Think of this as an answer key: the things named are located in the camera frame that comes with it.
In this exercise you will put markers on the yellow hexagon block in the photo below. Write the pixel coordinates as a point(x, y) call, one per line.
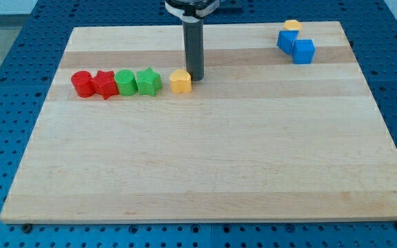
point(292, 25)

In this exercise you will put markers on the blue triangle block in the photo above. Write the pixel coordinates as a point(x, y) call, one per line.
point(286, 39)

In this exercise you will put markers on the red star block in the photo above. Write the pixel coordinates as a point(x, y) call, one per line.
point(104, 84)

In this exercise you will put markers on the robot arm flange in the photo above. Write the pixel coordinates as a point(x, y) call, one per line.
point(191, 8)

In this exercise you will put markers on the red cylinder block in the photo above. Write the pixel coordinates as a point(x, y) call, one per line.
point(81, 81)

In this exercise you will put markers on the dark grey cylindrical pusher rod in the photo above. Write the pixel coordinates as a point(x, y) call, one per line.
point(194, 51)

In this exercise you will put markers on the green star block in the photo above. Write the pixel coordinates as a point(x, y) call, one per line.
point(148, 82)

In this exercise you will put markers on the blue cube block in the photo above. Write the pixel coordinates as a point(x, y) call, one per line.
point(303, 51)

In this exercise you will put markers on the light wooden board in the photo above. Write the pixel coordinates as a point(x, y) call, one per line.
point(258, 140)

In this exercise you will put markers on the green cylinder block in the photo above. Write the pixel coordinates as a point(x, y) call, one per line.
point(125, 82)

